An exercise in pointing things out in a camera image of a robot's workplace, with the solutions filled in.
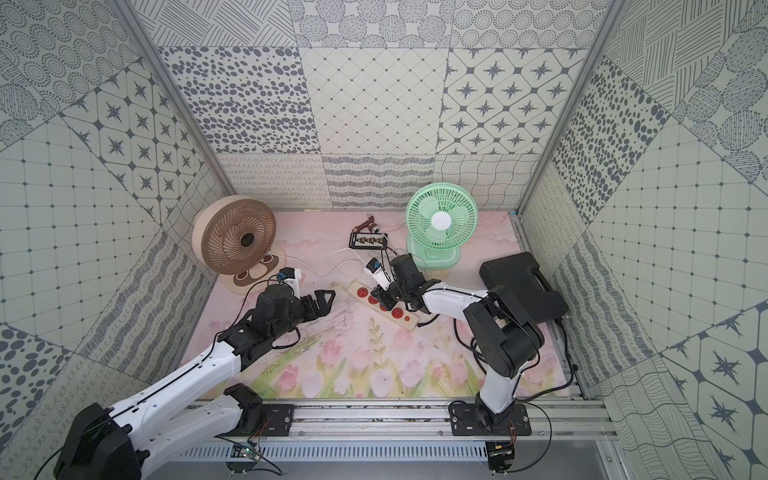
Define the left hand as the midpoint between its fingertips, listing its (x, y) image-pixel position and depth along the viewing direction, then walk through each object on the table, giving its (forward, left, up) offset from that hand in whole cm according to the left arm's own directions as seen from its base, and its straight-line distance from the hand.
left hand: (320, 289), depth 81 cm
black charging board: (+29, -10, -14) cm, 34 cm away
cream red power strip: (+6, -10, -13) cm, 17 cm away
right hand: (+5, -15, -11) cm, 19 cm away
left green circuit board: (-37, +15, -17) cm, 43 cm away
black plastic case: (+12, -62, -11) cm, 64 cm away
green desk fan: (+20, -34, +8) cm, 41 cm away
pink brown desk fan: (+9, +24, +10) cm, 28 cm away
